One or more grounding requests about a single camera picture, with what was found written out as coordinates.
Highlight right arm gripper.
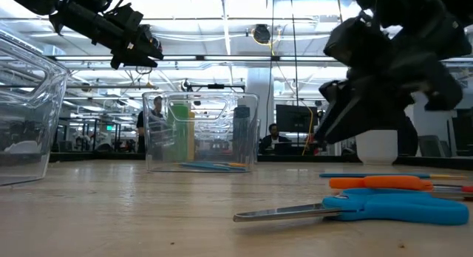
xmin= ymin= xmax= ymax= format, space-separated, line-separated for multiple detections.
xmin=313 ymin=17 xmax=463 ymax=145

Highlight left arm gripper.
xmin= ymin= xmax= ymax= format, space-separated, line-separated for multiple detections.
xmin=104 ymin=4 xmax=164 ymax=70

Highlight orange-handled scissors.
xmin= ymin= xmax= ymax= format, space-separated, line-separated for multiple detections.
xmin=328 ymin=174 xmax=465 ymax=194

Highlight green paint bottle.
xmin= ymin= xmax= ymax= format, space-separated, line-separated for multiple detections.
xmin=168 ymin=103 xmax=191 ymax=162

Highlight grey paint bottle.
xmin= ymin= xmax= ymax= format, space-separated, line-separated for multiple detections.
xmin=232 ymin=97 xmax=251 ymax=162

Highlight yellow paint bottle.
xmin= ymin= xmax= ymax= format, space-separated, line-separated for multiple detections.
xmin=186 ymin=111 xmax=196 ymax=162

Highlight white plant pot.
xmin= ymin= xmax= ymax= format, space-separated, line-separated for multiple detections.
xmin=355 ymin=130 xmax=399 ymax=165

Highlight black flat monitor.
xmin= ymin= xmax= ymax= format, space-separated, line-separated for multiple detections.
xmin=275 ymin=103 xmax=320 ymax=134

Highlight clear plastic bin left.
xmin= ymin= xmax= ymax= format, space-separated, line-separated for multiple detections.
xmin=47 ymin=151 xmax=473 ymax=172

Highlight person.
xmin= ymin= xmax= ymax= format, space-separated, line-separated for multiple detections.
xmin=258 ymin=123 xmax=292 ymax=157
xmin=135 ymin=96 xmax=166 ymax=154

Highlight grey office chair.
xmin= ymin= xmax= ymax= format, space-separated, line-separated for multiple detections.
xmin=417 ymin=134 xmax=452 ymax=158

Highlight clear plastic storage bin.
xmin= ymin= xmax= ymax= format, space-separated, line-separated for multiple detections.
xmin=162 ymin=101 xmax=262 ymax=164
xmin=142 ymin=91 xmax=261 ymax=174
xmin=0 ymin=22 xmax=71 ymax=187

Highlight black ceiling cable reel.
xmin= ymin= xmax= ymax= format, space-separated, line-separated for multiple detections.
xmin=252 ymin=23 xmax=273 ymax=45
xmin=146 ymin=26 xmax=164 ymax=54

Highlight yellow hanging cable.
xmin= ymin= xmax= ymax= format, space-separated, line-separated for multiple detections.
xmin=269 ymin=42 xmax=315 ymax=157

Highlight blue-handled scissors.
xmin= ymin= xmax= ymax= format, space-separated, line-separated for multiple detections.
xmin=232 ymin=188 xmax=470 ymax=227

